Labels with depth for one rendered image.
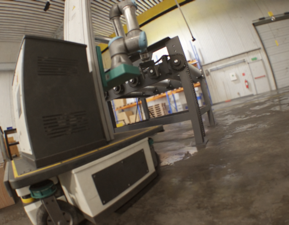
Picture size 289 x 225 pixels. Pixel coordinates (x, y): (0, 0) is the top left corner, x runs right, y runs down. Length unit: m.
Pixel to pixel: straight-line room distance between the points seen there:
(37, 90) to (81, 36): 0.61
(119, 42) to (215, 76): 9.83
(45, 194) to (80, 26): 1.03
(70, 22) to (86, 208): 1.30
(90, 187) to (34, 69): 0.49
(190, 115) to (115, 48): 0.94
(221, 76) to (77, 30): 9.96
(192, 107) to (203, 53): 9.68
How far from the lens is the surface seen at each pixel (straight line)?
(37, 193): 0.56
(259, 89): 10.58
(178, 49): 1.56
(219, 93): 10.45
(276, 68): 11.09
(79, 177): 0.53
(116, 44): 0.95
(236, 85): 10.45
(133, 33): 0.96
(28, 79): 0.59
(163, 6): 9.10
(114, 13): 1.25
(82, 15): 1.18
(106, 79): 0.92
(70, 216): 0.65
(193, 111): 1.43
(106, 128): 0.82
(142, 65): 1.29
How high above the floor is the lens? 0.41
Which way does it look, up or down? 1 degrees up
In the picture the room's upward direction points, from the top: 14 degrees counter-clockwise
